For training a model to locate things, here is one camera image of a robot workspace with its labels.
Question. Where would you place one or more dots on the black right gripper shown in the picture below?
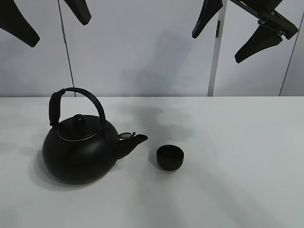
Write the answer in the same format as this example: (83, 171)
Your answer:
(272, 25)

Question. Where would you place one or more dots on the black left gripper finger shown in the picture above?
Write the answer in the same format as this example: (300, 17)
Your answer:
(80, 10)
(12, 21)

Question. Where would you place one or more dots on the black kettle teapot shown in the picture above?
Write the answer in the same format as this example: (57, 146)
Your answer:
(83, 148)

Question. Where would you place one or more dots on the small black teacup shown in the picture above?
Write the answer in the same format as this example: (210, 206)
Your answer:
(169, 157)

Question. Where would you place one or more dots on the white vertical wall post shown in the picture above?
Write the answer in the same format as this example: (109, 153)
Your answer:
(216, 51)

